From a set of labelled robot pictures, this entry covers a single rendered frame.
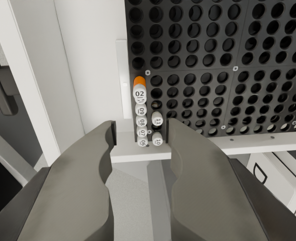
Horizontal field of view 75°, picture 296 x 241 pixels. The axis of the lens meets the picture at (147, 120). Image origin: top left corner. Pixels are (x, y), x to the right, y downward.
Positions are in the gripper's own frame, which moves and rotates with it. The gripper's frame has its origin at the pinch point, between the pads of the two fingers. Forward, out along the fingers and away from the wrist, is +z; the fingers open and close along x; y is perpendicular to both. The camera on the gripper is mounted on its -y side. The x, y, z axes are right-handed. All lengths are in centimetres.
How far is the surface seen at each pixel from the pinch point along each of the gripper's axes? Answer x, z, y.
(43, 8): -9.2, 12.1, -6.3
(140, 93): 0.0, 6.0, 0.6
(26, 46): -9.0, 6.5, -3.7
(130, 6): -0.5, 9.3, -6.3
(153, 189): 4, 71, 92
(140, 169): -4, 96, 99
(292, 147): 21.2, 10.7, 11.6
